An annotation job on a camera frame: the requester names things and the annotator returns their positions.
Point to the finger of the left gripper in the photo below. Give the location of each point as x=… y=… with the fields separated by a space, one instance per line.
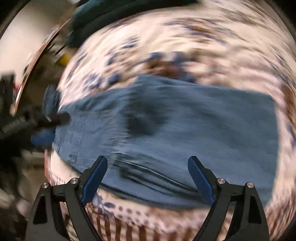
x=43 y=139
x=57 y=119

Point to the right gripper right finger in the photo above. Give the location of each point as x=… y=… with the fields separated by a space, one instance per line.
x=248 y=219

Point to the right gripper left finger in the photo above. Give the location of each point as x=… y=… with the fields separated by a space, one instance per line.
x=46 y=221

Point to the light blue denim jeans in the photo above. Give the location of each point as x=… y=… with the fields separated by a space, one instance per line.
x=148 y=131

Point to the folded dark blue jeans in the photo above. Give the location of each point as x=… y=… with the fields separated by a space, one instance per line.
x=51 y=100

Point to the yellow box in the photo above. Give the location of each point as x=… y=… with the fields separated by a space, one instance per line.
x=64 y=59

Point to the dark teal folded comforter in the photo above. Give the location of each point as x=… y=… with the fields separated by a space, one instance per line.
x=91 y=16

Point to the floral fleece bed blanket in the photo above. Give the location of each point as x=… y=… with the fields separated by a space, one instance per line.
x=242 y=45

